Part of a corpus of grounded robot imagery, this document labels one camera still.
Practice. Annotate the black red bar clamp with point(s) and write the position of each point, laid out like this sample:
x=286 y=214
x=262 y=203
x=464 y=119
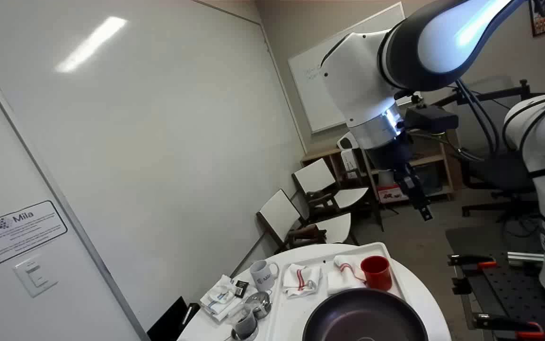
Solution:
x=506 y=324
x=472 y=259

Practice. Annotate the silver metal bar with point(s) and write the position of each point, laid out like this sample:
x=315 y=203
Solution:
x=525 y=256

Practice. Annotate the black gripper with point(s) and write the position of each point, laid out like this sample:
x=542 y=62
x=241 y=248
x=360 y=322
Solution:
x=388 y=155

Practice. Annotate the large white wall board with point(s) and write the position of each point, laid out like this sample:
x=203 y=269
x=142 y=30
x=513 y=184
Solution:
x=159 y=157

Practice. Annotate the white wall sign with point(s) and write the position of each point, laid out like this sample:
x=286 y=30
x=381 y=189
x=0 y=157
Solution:
x=19 y=231

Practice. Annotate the black perforated base board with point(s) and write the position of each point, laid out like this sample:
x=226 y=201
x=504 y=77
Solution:
x=511 y=290

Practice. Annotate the pile of white packets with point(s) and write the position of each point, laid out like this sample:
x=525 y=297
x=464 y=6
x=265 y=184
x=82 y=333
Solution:
x=220 y=297

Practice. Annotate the wooden shelf unit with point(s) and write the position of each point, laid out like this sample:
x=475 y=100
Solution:
x=438 y=157

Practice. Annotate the red white box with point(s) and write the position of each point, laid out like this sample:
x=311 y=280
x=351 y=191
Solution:
x=390 y=191

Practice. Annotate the white mug grey print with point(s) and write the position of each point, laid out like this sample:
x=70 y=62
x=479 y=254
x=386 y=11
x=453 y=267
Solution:
x=262 y=275

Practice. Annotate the dark bag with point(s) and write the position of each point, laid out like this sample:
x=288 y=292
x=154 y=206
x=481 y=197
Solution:
x=428 y=180

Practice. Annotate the black frying pan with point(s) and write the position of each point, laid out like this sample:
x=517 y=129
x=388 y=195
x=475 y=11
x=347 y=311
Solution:
x=364 y=318

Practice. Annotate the white light switch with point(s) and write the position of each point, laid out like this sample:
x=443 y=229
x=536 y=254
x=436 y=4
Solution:
x=35 y=275

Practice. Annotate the wall mounted whiteboard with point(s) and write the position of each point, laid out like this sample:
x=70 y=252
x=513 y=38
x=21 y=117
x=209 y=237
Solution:
x=311 y=81

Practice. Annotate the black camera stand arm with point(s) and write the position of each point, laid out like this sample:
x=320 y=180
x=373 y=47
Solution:
x=492 y=93

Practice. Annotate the chair with white tablet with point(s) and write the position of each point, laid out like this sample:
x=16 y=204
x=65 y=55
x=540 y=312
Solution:
x=316 y=174
x=282 y=214

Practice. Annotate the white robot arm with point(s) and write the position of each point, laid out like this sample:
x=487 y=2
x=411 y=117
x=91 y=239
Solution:
x=360 y=68

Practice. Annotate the small grey cup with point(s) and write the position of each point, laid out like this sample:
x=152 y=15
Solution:
x=245 y=324

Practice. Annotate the round metal tin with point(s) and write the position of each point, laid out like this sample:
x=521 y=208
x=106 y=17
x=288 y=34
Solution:
x=258 y=303

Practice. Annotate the black office chair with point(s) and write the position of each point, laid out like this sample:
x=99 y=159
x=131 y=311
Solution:
x=500 y=172

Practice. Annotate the red mug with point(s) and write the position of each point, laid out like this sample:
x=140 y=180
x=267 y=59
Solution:
x=377 y=271

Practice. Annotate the small black clamp block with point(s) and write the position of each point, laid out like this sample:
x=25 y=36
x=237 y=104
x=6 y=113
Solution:
x=462 y=284

